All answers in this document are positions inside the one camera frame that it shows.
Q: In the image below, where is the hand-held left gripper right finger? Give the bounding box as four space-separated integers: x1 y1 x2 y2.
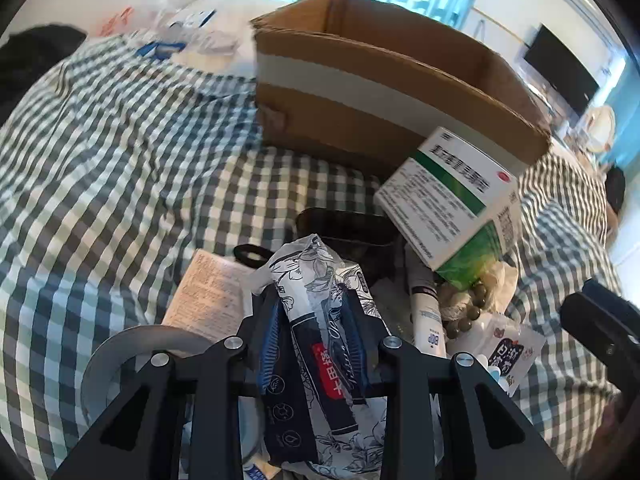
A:
345 295 571 480

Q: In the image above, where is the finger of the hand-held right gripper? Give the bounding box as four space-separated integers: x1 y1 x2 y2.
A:
559 290 640 396
580 277 626 311

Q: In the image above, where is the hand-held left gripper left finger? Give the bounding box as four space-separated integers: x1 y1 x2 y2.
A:
50 292 281 480

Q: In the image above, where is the floral print tissue packet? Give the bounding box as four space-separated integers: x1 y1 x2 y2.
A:
250 233 401 476

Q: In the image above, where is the white tube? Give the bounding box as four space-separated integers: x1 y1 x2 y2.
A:
405 247 448 361

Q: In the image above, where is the black case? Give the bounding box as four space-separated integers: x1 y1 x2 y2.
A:
295 207 401 261

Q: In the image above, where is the green and white medicine box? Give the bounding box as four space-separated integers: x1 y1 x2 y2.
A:
374 126 523 291

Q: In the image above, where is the brown cardboard box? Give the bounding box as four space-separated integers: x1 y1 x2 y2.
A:
250 0 553 181

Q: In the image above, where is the printed paper leaflet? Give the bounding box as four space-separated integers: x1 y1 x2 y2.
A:
162 249 266 343

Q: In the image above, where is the white cat print packet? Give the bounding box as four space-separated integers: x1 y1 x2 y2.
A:
450 312 546 398

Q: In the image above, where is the black bag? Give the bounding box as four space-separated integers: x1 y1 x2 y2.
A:
605 166 627 211

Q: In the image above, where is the narrow teal curtain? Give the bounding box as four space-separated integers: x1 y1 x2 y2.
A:
607 60 640 171

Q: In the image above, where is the blue cloth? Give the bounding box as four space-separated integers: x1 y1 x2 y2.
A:
137 41 183 59

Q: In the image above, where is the white and blue packet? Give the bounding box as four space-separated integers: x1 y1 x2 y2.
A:
166 5 220 32

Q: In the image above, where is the orange print plastic bag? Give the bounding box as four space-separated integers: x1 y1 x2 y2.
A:
95 0 171 38

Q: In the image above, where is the black cloth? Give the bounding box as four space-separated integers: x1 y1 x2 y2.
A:
0 24 88 121

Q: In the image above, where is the black strap loop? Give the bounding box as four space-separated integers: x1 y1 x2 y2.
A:
234 244 271 267

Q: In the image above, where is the dark bead bracelet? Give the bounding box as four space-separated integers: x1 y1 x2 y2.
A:
440 280 496 341

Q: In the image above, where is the oval white frame mirror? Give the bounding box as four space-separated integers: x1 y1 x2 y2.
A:
582 106 617 153

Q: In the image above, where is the black wall television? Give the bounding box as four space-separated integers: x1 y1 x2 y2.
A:
525 24 601 116

